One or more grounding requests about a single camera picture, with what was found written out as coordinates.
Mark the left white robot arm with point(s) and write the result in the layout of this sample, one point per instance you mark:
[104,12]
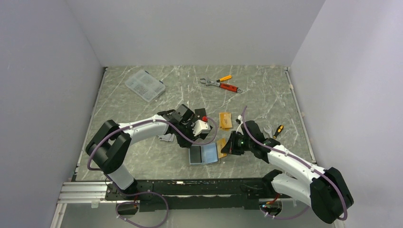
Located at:
[110,144]

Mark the red adjustable wrench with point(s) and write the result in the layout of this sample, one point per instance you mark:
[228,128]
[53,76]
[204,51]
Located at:
[228,87]

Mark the yellow black screwdriver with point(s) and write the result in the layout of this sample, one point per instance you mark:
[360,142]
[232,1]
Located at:
[279,129]

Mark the silver credit cards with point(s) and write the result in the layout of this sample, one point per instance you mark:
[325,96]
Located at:
[167,137]

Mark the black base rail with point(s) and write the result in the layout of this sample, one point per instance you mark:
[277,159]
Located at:
[246,193]

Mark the orange handled pliers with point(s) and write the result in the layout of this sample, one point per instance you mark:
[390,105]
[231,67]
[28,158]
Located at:
[217,81]

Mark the single gold credit card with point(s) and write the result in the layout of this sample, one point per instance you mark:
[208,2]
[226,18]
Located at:
[220,145]

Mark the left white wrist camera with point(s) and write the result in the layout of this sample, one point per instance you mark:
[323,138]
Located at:
[201,126]

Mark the black card wallet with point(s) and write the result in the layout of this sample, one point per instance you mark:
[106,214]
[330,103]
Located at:
[200,114]

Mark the clear plastic organizer box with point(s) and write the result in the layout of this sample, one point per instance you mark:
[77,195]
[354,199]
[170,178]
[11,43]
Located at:
[145,85]

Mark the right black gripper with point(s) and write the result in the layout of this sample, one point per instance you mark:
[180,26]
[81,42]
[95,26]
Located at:
[230,147]

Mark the grey card holder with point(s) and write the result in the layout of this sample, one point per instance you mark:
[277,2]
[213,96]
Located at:
[195,156]

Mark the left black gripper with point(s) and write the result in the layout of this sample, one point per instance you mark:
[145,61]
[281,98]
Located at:
[186,143]

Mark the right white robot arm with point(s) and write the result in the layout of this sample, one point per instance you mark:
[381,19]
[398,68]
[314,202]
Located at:
[323,190]

